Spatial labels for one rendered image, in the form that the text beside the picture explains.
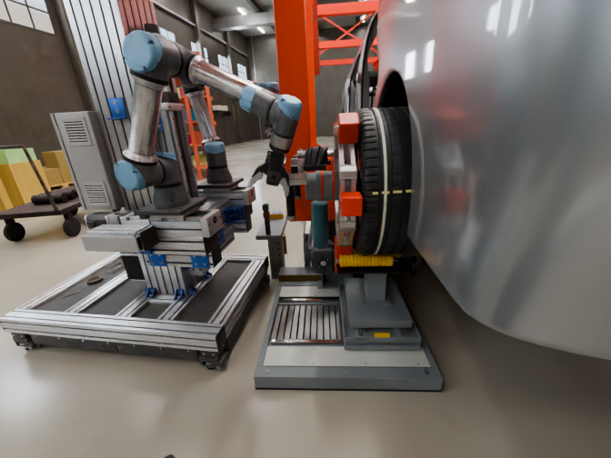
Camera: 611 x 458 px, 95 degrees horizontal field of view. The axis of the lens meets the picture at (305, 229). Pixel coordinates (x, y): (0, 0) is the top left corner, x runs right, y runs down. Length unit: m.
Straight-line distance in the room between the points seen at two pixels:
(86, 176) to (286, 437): 1.50
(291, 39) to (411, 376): 1.76
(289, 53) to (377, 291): 1.36
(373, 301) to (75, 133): 1.66
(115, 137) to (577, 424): 2.31
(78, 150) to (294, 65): 1.16
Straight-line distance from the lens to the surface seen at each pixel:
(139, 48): 1.13
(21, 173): 6.52
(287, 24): 1.82
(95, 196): 1.78
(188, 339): 1.53
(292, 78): 1.77
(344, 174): 1.07
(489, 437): 1.48
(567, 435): 1.63
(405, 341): 1.51
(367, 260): 1.34
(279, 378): 1.43
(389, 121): 1.16
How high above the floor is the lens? 1.14
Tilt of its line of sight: 21 degrees down
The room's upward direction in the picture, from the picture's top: 3 degrees counter-clockwise
